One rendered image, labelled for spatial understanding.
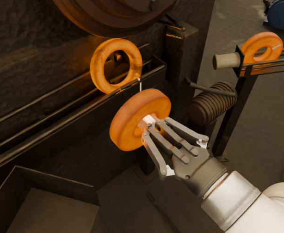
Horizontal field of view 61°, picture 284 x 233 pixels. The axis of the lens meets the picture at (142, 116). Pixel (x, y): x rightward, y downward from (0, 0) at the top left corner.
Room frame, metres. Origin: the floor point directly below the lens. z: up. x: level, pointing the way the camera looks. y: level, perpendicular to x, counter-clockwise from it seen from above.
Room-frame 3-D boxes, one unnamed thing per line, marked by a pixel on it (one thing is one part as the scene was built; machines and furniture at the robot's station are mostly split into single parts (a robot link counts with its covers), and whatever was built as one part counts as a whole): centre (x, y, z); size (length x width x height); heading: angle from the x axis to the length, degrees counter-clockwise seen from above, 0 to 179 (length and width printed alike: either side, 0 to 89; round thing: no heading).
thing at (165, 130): (0.29, -0.07, 0.84); 0.11 x 0.01 x 0.04; 39
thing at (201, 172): (0.23, -0.10, 0.83); 0.09 x 0.08 x 0.07; 40
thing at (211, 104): (0.76, -0.31, 0.27); 0.22 x 0.13 x 0.53; 130
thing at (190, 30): (0.81, -0.14, 0.68); 0.11 x 0.08 x 0.24; 40
